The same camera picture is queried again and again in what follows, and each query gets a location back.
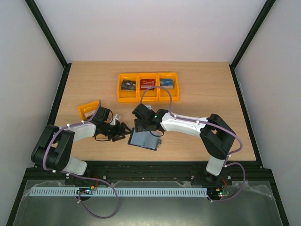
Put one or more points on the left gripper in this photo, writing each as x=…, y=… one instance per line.
x=120, y=131

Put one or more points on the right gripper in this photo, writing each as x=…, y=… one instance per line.
x=140, y=125

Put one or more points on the blue leather card holder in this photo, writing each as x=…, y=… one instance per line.
x=146, y=139

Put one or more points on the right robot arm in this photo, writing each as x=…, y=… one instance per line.
x=214, y=132

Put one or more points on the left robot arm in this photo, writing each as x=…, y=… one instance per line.
x=53, y=149

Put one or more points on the red card stack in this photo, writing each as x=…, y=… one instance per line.
x=147, y=84

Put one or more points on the black card stack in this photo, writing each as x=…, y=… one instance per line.
x=128, y=85

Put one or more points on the blue card stack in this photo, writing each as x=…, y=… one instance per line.
x=167, y=83

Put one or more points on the card in small bin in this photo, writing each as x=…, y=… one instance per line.
x=89, y=114

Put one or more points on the yellow three-compartment bin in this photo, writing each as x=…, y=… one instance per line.
x=159, y=86

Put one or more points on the small yellow bin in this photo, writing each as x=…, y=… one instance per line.
x=91, y=106

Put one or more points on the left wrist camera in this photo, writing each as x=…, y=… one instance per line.
x=115, y=119

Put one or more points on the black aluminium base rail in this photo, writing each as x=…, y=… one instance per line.
x=192, y=172

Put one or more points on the white slotted cable duct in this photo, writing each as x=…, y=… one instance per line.
x=121, y=192

